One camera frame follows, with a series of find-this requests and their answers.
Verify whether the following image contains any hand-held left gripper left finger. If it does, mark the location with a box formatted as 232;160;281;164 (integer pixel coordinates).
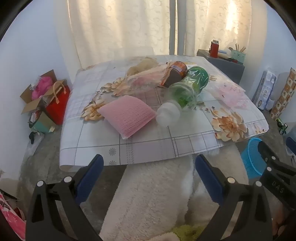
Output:
25;153;104;241

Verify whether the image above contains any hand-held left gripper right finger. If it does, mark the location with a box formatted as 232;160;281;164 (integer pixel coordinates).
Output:
195;154;273;241

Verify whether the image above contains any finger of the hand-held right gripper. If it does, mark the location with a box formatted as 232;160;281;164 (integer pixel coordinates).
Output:
257;141;296;211
286;137;296;154

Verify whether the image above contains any blue plastic basket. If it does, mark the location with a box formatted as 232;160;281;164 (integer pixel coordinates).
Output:
240;137;269;180

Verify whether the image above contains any clear zip bag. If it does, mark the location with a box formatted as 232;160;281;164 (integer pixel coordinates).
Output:
126;62;171;93

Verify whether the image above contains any brown paper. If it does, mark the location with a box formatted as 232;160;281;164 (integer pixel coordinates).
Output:
126;57;160;76

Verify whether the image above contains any floral tablecloth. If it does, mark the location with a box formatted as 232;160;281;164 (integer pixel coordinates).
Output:
59;54;270;172

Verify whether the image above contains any patterned orange box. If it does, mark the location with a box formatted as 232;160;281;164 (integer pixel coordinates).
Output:
270;68;296;121

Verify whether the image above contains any green fluffy cloth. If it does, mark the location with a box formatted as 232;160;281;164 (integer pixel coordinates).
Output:
171;224;201;241

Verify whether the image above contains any blue tissue pack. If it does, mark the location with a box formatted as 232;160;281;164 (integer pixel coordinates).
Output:
252;70;277;110

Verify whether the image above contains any white fluffy blanket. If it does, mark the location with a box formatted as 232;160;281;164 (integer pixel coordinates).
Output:
99;144;285;241

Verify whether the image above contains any pink waffle cloth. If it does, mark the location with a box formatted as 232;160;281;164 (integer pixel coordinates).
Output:
97;95;158;139

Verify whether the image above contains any teal box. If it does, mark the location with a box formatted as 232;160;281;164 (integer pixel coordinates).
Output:
30;111;56;133

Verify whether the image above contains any red gift bag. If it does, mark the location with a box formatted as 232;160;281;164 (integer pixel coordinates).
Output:
45;81;71;126

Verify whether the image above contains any pink printed plastic bag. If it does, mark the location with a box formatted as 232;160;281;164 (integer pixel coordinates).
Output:
211;81;247;109

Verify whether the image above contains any green plastic bottle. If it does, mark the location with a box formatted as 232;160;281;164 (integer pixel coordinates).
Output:
168;66;210;109

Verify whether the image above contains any pink printed packet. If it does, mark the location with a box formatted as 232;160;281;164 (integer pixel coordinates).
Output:
0;192;26;239

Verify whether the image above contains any cardboard box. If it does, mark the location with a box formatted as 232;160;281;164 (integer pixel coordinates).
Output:
20;70;67;114

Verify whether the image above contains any pink plush item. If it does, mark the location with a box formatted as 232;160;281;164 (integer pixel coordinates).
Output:
31;76;52;100

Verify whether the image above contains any teal pen holder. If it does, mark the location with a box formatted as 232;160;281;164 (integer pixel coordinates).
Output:
231;46;247;65

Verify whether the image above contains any grey cabinet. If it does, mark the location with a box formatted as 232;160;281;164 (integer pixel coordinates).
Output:
196;49;245;85

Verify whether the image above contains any brown jar with orange label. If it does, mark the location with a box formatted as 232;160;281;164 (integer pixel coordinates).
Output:
161;61;188;88

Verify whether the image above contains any red thermos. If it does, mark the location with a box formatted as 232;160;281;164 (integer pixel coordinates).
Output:
209;40;220;58

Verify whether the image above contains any grey window post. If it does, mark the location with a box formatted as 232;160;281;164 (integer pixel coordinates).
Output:
169;0;185;56

